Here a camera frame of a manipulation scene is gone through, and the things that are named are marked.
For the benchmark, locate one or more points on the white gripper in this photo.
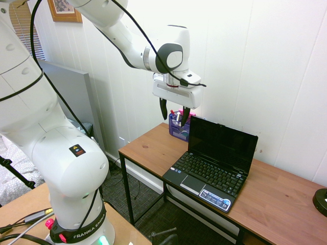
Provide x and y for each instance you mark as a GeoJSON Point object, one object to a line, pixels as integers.
{"type": "Point", "coordinates": [176, 95]}

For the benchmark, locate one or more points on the black netbook laptop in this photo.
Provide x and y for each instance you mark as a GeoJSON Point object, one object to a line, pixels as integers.
{"type": "Point", "coordinates": [212, 173]}

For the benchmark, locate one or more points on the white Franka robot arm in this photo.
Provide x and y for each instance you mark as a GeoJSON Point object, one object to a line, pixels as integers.
{"type": "Point", "coordinates": [64, 166]}

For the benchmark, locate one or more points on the pink item in organizer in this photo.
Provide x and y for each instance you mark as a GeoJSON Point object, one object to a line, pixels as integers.
{"type": "Point", "coordinates": [192, 113]}

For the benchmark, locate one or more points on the purple desk organizer box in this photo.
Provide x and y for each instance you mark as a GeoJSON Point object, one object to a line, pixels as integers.
{"type": "Point", "coordinates": [176, 131]}

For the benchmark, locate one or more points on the teal cushion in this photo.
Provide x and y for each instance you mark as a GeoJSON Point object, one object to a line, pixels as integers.
{"type": "Point", "coordinates": [85, 126]}

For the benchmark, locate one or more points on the grey panel board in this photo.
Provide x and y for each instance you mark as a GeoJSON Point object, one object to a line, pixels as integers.
{"type": "Point", "coordinates": [74, 89]}

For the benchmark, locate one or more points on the black table clamp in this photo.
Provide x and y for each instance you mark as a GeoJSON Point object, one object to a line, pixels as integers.
{"type": "Point", "coordinates": [163, 236]}

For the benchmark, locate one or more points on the patterned grey bed cover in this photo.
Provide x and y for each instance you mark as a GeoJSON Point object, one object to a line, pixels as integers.
{"type": "Point", "coordinates": [15, 166]}

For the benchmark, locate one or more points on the window blinds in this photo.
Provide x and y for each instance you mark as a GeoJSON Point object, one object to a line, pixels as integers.
{"type": "Point", "coordinates": [25, 33]}

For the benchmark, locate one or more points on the black round device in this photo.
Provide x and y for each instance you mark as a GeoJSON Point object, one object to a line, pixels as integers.
{"type": "Point", "coordinates": [320, 201]}

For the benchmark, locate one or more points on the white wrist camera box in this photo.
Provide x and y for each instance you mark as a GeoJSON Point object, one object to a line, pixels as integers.
{"type": "Point", "coordinates": [192, 77]}

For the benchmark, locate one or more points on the wooden desk black metal frame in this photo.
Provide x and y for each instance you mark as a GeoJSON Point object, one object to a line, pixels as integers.
{"type": "Point", "coordinates": [150, 150]}

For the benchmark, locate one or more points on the white wall outlet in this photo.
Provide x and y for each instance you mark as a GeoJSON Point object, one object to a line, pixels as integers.
{"type": "Point", "coordinates": [123, 141]}

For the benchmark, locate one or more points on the wooden picture frame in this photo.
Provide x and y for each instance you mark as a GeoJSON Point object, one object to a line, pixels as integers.
{"type": "Point", "coordinates": [65, 14]}

